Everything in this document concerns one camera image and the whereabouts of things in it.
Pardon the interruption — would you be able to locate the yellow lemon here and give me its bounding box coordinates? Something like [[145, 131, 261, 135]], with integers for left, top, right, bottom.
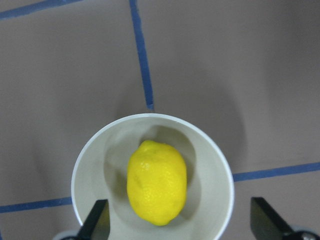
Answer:
[[126, 140, 187, 226]]

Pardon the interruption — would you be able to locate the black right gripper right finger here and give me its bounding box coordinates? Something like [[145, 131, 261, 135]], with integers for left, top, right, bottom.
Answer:
[[250, 197, 300, 240]]

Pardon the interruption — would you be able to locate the cream ceramic bowl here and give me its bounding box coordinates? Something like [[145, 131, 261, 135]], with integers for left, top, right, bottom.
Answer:
[[71, 113, 235, 240]]

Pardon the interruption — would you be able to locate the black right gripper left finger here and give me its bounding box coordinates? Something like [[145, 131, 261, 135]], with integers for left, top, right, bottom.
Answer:
[[76, 199, 111, 240]]

